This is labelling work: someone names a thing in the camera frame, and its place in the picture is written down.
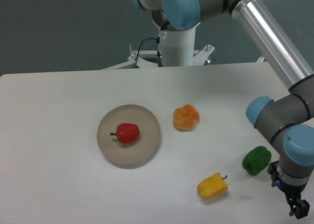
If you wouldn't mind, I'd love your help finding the green bell pepper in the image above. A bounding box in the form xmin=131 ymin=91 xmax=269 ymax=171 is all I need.
xmin=242 ymin=146 xmax=272 ymax=176

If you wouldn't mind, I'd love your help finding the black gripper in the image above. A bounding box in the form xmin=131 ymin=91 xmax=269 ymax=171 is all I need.
xmin=267 ymin=161 xmax=310 ymax=219

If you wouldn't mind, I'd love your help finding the black cable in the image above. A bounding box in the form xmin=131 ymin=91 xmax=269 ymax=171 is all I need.
xmin=133 ymin=20 xmax=171 ymax=68

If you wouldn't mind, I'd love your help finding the red bell pepper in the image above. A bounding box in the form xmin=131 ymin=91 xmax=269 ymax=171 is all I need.
xmin=110 ymin=123 xmax=140 ymax=144

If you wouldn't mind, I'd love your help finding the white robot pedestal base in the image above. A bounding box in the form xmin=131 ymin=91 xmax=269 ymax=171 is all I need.
xmin=102 ymin=23 xmax=267 ymax=70

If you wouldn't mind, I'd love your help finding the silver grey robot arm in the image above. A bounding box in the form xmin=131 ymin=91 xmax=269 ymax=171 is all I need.
xmin=133 ymin=0 xmax=314 ymax=219

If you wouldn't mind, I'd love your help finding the yellow bell pepper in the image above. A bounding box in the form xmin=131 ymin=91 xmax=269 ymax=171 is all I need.
xmin=197 ymin=173 xmax=228 ymax=199

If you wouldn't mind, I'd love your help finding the beige round plate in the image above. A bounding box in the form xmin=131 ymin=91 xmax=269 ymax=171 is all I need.
xmin=97 ymin=104 xmax=161 ymax=169

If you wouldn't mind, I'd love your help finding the orange knotted bread roll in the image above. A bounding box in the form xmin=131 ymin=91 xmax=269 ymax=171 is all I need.
xmin=173 ymin=104 xmax=200 ymax=131

